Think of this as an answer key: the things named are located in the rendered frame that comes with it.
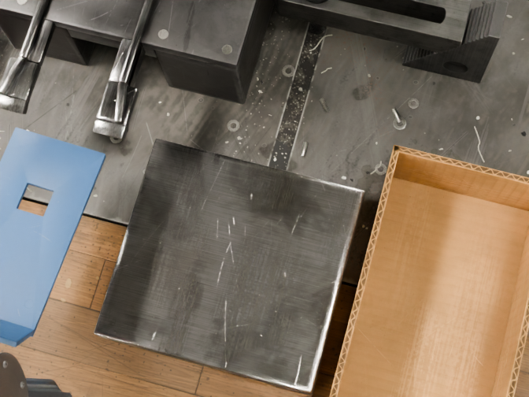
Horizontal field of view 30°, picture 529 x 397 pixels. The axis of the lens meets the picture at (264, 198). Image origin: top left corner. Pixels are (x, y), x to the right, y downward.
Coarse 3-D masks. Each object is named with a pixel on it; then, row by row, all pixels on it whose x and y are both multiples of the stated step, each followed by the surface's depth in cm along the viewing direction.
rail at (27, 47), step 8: (40, 0) 74; (48, 0) 74; (40, 8) 73; (40, 16) 73; (32, 24) 73; (40, 24) 74; (32, 32) 73; (24, 40) 73; (32, 40) 73; (24, 48) 73; (24, 56) 73
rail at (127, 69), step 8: (152, 0) 73; (144, 8) 73; (152, 8) 74; (144, 16) 73; (144, 24) 73; (136, 32) 73; (144, 32) 73; (136, 40) 72; (136, 48) 72; (128, 56) 72; (136, 56) 73; (128, 64) 72; (128, 72) 72; (136, 72) 74; (120, 80) 72; (128, 80) 72
